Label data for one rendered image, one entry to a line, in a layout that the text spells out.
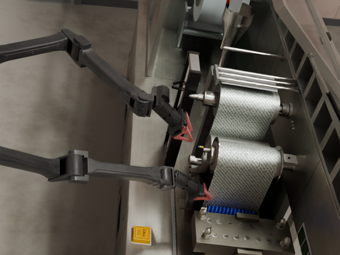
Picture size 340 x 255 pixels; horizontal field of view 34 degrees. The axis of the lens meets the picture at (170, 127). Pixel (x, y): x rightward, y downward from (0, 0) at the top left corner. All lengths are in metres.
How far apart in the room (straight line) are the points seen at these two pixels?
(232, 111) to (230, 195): 0.34
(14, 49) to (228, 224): 1.07
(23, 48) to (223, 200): 0.99
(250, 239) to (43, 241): 1.49
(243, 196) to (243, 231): 0.14
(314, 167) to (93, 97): 2.57
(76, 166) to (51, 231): 1.52
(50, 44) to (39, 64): 2.43
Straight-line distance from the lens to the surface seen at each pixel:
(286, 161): 2.21
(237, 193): 2.24
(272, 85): 2.29
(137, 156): 2.58
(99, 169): 1.93
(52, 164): 1.91
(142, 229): 2.26
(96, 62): 2.12
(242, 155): 2.13
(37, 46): 2.17
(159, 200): 2.42
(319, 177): 2.04
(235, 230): 2.23
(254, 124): 2.31
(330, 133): 2.01
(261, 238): 2.25
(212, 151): 2.13
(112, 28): 5.22
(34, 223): 3.42
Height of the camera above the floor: 2.67
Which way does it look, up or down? 40 degrees down
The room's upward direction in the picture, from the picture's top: 15 degrees clockwise
